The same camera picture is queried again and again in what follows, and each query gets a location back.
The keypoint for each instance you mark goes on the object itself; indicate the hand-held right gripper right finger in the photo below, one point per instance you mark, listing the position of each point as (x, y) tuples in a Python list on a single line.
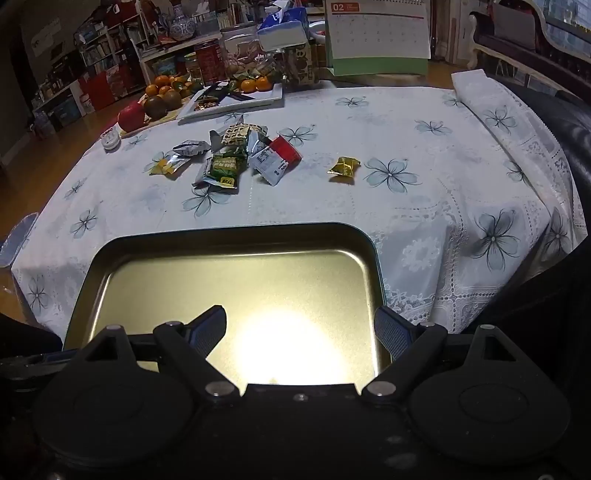
[(390, 332)]

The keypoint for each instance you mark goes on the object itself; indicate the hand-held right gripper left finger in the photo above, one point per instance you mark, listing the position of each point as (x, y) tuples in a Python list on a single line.
[(210, 330)]

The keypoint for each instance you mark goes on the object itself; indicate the gold metal tin tray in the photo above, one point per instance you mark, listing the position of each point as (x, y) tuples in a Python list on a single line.
[(231, 286)]

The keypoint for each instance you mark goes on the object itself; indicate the green yellow snack packet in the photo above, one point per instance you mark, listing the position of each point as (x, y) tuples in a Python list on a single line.
[(224, 170)]

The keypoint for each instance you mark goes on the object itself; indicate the gold yellow candy packet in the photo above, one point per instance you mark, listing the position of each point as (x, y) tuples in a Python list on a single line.
[(344, 167)]

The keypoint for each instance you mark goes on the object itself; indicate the yellow silver snack packet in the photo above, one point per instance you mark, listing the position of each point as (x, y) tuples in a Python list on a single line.
[(164, 164)]

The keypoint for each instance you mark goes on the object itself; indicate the red white snack packet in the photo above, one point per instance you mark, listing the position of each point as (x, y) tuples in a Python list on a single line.
[(272, 161)]

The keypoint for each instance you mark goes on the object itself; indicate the silver blue print snack packet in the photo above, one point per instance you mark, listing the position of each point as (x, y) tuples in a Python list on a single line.
[(189, 147)]

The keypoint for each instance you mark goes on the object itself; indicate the grey snack packet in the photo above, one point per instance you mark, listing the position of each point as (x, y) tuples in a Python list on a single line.
[(216, 139)]

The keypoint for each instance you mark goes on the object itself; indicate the silver green snack packet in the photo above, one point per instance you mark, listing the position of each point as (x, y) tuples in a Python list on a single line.
[(256, 141)]

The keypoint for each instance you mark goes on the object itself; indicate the brown patterned snack packet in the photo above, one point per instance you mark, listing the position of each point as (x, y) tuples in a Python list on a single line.
[(235, 134)]

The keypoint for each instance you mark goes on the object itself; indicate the white remote control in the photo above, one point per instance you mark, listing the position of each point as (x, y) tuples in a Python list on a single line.
[(111, 138)]

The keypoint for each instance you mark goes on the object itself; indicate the yellow fruit tray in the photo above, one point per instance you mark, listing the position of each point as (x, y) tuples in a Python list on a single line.
[(173, 113)]

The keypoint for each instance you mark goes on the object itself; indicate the red apple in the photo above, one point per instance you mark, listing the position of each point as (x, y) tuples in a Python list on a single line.
[(131, 117)]

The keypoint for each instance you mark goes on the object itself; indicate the brown kiwi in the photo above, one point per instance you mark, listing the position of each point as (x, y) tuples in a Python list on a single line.
[(155, 106), (173, 99)]

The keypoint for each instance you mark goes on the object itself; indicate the white rectangular plate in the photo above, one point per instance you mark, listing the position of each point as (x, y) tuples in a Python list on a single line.
[(249, 102)]

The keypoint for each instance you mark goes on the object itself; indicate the black knife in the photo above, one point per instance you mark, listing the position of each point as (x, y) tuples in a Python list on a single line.
[(240, 97)]

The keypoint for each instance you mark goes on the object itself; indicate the black snack packet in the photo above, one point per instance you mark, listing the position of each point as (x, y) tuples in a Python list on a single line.
[(214, 90)]

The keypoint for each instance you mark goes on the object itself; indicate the single mandarin orange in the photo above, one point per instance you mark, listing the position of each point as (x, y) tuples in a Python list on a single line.
[(248, 85), (263, 83)]

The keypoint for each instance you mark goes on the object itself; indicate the pile of mandarin oranges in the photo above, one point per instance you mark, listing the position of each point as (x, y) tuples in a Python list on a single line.
[(161, 82)]

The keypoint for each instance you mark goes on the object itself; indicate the small glass jar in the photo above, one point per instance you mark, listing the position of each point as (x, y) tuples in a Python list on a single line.
[(193, 69)]

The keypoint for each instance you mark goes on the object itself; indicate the red box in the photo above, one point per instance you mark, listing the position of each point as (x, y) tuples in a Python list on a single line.
[(99, 92)]

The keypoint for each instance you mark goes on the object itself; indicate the bag of walnuts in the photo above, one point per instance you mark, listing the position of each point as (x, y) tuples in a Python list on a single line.
[(240, 68)]

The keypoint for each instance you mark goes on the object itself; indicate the black leather sofa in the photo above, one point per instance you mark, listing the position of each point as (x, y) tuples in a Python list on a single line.
[(572, 138)]

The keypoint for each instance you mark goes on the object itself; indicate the red can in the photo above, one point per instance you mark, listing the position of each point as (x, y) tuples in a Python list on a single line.
[(210, 60)]

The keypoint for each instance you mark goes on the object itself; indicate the camouflage pattern box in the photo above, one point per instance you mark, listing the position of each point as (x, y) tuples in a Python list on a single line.
[(300, 64)]

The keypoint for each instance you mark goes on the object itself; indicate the desk calendar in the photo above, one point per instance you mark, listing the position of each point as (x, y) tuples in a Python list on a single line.
[(378, 37)]

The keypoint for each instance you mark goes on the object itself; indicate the white bookshelf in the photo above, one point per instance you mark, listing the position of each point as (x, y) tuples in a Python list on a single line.
[(108, 50)]

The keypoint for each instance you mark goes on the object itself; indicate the dark wooden sofa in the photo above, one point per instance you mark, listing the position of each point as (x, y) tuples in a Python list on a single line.
[(508, 50)]

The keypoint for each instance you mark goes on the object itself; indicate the blue white vase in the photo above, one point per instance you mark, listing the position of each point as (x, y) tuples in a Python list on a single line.
[(182, 25)]

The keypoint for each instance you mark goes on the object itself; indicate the blue white tissue pack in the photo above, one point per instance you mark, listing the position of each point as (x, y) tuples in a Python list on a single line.
[(284, 32)]

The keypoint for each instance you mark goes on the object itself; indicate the cardboard box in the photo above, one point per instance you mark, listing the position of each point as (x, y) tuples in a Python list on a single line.
[(44, 41)]

